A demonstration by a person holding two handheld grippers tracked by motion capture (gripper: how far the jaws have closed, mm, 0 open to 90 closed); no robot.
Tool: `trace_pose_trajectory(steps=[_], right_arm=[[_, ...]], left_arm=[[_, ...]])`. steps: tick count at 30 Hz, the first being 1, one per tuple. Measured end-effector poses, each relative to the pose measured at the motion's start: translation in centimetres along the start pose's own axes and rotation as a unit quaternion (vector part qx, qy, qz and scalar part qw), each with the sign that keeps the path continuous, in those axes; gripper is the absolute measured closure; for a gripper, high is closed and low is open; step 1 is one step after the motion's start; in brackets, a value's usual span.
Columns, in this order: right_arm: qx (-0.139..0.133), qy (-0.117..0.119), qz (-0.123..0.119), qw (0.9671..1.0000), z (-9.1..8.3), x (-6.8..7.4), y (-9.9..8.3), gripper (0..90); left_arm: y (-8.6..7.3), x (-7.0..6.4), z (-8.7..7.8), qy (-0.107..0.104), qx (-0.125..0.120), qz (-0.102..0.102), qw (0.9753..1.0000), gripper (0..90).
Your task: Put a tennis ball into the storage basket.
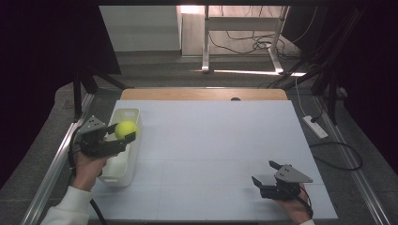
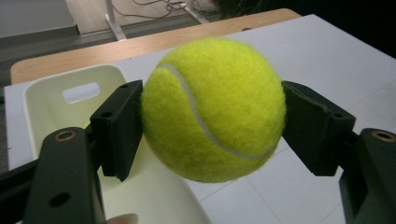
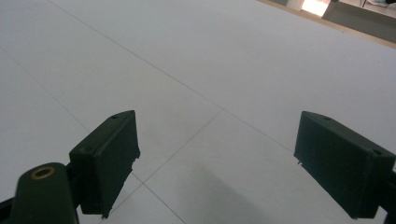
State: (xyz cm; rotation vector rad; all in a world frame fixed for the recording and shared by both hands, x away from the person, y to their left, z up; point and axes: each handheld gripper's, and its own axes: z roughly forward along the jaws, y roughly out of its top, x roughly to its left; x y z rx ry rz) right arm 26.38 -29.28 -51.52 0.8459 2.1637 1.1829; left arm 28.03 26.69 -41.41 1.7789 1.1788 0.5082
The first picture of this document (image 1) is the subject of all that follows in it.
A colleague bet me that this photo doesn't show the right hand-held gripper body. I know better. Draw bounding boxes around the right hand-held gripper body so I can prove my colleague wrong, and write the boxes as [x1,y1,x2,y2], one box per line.
[258,164,314,202]

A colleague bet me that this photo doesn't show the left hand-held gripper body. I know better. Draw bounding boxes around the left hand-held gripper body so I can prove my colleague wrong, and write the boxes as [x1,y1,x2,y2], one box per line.
[74,115,128,158]

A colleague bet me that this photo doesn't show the plain yellow tennis ball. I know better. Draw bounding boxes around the plain yellow tennis ball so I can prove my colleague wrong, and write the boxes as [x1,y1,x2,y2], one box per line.
[114,120,139,141]

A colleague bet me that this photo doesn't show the white plastic bin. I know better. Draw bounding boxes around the white plastic bin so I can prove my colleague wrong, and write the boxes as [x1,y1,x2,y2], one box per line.
[99,107,144,188]

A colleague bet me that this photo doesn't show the person's left hand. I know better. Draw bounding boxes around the person's left hand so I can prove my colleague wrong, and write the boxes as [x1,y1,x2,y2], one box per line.
[70,151,109,192]

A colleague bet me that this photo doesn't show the person's right hand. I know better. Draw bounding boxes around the person's right hand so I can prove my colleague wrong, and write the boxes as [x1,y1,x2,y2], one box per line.
[275,184,314,225]

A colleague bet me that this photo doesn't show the black metal stand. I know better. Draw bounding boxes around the black metal stand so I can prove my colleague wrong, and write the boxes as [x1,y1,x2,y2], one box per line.
[73,67,134,123]
[281,8,367,126]

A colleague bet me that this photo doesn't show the white power strip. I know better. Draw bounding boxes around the white power strip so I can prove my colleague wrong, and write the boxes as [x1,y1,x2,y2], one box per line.
[302,115,329,140]

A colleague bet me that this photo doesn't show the wooden table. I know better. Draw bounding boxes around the wooden table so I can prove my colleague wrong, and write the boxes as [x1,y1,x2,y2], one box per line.
[120,88,289,101]

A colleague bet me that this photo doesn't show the dark curtain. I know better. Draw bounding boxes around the dark curtain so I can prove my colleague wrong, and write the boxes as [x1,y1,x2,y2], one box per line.
[313,0,398,176]
[0,0,121,188]

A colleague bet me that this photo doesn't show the white board panel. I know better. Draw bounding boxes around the white board panel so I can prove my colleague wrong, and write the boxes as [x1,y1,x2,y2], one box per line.
[99,5,182,53]

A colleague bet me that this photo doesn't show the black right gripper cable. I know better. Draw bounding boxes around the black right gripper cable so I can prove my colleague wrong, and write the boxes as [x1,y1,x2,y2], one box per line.
[294,186,314,219]

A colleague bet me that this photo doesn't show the silver metal rail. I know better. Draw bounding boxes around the silver metal rail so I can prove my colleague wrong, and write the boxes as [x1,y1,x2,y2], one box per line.
[20,93,95,225]
[314,95,392,225]

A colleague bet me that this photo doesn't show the black floor cable loop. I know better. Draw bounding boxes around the black floor cable loop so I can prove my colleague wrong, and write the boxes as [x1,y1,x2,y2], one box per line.
[309,142,364,172]

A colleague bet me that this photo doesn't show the tangled black cables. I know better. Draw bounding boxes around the tangled black cables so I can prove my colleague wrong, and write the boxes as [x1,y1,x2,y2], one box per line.
[208,6,301,60]

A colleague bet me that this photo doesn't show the white desk frame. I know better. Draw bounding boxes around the white desk frame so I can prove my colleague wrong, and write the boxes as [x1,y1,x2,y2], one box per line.
[201,5,290,75]

